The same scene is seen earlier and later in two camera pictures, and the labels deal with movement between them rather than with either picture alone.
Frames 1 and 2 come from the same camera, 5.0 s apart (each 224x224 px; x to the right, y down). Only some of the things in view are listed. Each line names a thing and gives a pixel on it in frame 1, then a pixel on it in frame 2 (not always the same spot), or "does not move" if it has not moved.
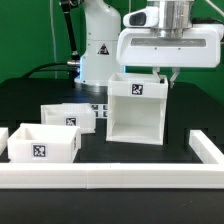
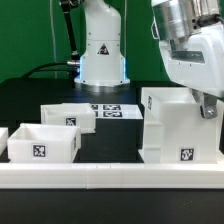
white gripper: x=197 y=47 to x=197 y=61
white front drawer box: x=43 y=143 does not move
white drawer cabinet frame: x=136 y=109 to x=174 y=130
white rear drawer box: x=79 y=115 does not move
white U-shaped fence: x=207 y=174 does not move
